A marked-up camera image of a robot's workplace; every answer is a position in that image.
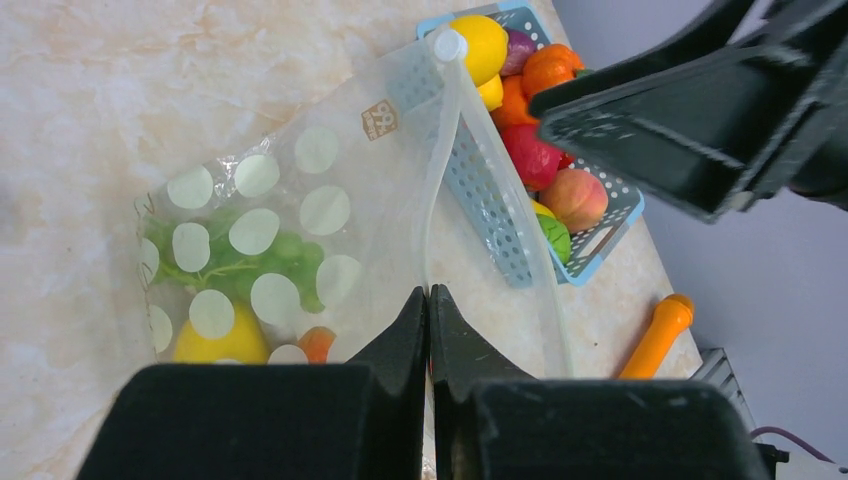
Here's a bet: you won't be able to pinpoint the clear dotted zip bag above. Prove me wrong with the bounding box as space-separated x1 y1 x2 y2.
135 28 574 378

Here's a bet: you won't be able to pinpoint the blue perforated plastic basket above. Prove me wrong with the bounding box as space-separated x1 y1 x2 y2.
416 1 644 288

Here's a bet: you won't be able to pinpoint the orange toy pumpkin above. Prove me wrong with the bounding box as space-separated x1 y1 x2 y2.
521 44 585 99

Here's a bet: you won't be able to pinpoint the orange toy carrot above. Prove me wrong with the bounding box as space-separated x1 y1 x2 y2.
618 293 695 380

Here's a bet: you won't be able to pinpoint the green toy lime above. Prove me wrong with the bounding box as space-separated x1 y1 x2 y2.
537 214 571 265

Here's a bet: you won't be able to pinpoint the purple toy onion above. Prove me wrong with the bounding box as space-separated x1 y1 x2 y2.
499 28 537 77

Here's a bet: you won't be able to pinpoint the toy peach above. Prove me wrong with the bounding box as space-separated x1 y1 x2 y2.
538 169 609 233

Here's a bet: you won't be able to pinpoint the red toy apple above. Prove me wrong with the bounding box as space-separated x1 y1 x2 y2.
501 124 563 191

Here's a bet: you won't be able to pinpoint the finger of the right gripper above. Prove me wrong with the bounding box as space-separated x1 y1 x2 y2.
528 1 753 120
537 41 847 223

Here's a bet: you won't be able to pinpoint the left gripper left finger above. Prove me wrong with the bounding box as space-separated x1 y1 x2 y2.
78 288 426 479

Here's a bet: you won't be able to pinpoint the small orange toy fruit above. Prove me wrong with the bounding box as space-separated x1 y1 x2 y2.
297 326 337 364

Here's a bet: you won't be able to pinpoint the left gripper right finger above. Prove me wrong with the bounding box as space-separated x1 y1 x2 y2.
429 285 769 479

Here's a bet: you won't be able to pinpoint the green toy grapes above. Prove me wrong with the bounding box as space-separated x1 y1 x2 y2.
143 209 325 314

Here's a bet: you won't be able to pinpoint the small yellow toy lemon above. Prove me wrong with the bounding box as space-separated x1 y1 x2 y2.
477 75 504 112

